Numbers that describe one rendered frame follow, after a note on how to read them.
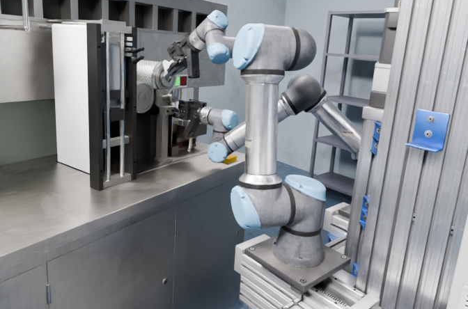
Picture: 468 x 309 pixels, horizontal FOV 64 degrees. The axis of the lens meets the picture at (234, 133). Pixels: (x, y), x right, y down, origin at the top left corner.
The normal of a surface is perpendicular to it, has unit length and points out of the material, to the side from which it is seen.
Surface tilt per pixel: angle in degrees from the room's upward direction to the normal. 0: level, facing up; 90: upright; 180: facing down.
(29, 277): 90
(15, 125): 90
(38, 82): 90
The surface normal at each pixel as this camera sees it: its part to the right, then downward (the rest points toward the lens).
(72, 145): -0.56, 0.15
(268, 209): 0.36, 0.09
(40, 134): 0.82, 0.18
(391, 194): -0.75, 0.11
